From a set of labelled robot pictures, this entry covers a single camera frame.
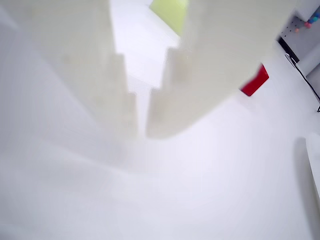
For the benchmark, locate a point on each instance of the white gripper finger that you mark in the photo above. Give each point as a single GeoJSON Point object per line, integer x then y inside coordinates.
{"type": "Point", "coordinates": [212, 62]}
{"type": "Point", "coordinates": [82, 50]}

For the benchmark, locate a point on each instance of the red cube block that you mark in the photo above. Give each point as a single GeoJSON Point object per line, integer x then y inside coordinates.
{"type": "Point", "coordinates": [255, 83]}

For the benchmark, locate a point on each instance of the pale yellow foam block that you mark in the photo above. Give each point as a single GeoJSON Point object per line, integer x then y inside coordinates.
{"type": "Point", "coordinates": [170, 12]}

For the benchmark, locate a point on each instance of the black base strip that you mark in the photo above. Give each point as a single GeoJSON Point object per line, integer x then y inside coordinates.
{"type": "Point", "coordinates": [288, 50]}

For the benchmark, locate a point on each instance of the orange ball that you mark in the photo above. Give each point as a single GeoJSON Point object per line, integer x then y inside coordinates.
{"type": "Point", "coordinates": [297, 30]}

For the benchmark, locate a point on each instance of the grey perforated pegboard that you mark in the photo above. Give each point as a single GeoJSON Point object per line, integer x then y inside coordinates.
{"type": "Point", "coordinates": [300, 37]}

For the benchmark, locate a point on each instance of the pink ball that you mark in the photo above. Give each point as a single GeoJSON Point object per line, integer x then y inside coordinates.
{"type": "Point", "coordinates": [307, 24]}

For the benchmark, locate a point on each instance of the white box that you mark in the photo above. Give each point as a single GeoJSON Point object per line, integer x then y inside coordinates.
{"type": "Point", "coordinates": [307, 7]}

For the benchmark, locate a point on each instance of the blue ball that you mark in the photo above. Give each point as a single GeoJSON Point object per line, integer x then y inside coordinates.
{"type": "Point", "coordinates": [316, 15]}

